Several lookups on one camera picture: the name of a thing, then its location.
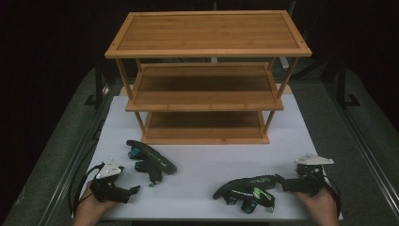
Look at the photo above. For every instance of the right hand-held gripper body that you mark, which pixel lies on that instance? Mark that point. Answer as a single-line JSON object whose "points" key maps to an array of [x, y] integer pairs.
{"points": [[302, 183]]}

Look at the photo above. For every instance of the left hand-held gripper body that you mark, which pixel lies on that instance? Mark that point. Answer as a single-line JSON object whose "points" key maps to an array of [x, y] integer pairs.
{"points": [[108, 188]]}

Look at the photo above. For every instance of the wooden three-tier shelf rack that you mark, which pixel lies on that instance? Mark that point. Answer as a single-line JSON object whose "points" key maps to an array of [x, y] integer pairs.
{"points": [[207, 34]]}

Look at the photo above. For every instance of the person's left hand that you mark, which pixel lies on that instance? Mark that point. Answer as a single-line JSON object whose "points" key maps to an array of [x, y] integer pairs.
{"points": [[91, 207]]}

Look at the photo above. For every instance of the person's right hand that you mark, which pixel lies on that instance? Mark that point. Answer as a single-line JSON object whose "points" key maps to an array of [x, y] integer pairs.
{"points": [[323, 205]]}

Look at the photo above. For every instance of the black metal stand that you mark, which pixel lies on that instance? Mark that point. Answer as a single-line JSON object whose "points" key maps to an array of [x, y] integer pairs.
{"points": [[342, 81]]}

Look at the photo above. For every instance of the metal frame rail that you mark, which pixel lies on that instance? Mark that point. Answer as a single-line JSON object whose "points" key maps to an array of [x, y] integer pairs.
{"points": [[370, 150], [73, 163]]}

